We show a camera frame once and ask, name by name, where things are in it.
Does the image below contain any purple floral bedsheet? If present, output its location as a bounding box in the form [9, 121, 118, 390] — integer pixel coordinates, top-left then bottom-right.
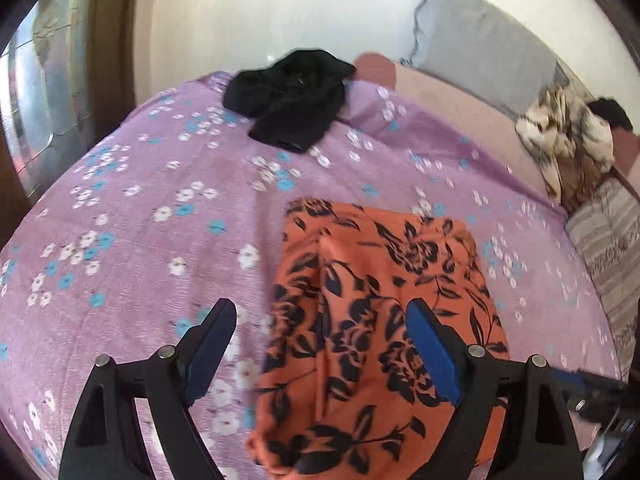
[0, 71, 623, 480]

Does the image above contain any orange black floral garment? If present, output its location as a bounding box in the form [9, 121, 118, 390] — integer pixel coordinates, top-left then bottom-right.
[246, 197, 511, 478]

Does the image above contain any brown cream patterned cloth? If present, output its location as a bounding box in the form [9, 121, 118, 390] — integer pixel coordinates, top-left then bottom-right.
[515, 82, 616, 206]

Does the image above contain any striped beige blanket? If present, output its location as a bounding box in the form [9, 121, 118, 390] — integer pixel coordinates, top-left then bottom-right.
[565, 177, 640, 361]

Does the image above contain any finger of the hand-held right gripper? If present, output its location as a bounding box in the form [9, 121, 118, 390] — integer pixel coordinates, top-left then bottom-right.
[549, 367, 630, 423]

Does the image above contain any grey pillow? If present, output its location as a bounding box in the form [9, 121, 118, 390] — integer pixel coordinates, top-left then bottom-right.
[400, 0, 571, 121]

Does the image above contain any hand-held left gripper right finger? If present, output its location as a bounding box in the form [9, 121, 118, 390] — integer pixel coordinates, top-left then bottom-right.
[405, 298, 586, 480]

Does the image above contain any pink mattress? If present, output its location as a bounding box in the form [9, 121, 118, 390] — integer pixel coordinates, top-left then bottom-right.
[352, 52, 561, 201]

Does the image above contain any small dark cloth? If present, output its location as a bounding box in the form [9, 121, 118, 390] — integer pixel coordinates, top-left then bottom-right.
[587, 97, 635, 135]

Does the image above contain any brown wooden frame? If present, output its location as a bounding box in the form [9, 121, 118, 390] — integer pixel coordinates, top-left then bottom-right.
[87, 0, 151, 131]

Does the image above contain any glass window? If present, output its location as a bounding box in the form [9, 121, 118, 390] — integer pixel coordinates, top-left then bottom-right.
[0, 0, 98, 206]

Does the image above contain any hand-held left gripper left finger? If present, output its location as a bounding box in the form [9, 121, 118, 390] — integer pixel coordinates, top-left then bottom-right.
[59, 298, 238, 480]

